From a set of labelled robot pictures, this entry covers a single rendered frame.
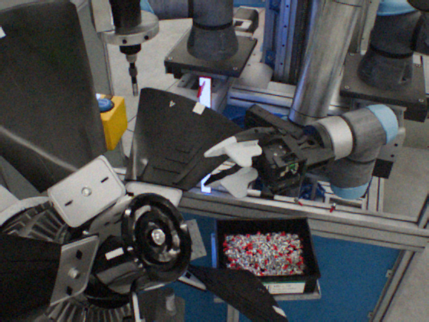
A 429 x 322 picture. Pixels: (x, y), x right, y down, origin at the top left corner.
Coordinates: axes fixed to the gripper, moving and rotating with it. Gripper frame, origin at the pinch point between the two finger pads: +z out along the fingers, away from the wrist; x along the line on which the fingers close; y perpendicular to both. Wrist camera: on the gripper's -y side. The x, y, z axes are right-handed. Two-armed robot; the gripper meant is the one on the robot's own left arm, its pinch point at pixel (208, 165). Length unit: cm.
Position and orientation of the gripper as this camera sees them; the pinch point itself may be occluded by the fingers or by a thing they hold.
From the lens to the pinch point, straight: 75.5
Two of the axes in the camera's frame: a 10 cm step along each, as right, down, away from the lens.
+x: -0.3, 6.8, 7.3
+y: 4.0, 6.8, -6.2
